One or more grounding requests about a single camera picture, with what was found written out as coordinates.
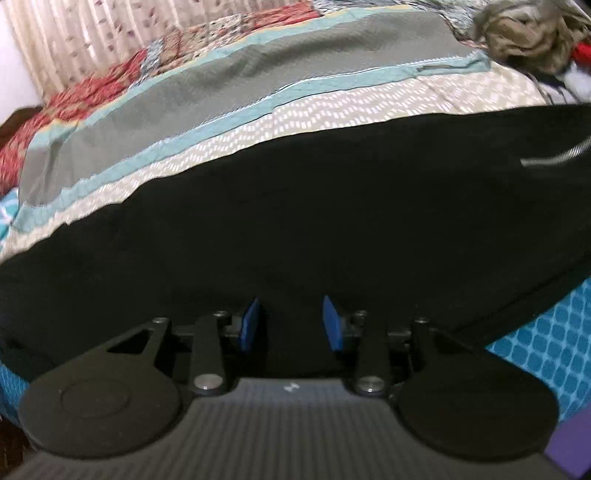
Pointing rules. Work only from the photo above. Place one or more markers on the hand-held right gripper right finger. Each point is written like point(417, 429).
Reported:
point(333, 323)

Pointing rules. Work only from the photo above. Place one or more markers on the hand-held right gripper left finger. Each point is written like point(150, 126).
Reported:
point(250, 323)

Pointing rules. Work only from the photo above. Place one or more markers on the black pants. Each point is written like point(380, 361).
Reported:
point(277, 230)

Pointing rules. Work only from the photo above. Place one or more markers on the patchwork quilt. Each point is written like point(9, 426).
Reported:
point(184, 115)

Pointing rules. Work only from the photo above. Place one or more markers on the blue patterned bedsheet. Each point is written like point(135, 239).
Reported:
point(554, 332)

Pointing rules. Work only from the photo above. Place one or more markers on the purple object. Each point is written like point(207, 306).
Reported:
point(575, 452)

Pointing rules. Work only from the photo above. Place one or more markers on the carved wooden headboard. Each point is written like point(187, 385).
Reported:
point(16, 120)

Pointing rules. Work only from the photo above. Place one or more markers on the beige floral curtain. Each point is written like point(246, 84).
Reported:
point(92, 41)

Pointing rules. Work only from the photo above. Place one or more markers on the white cloth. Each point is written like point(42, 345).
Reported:
point(577, 81)

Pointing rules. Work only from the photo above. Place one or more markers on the olive crumpled cloth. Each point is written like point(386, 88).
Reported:
point(521, 32)

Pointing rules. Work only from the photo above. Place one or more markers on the red cloth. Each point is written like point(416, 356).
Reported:
point(581, 51)

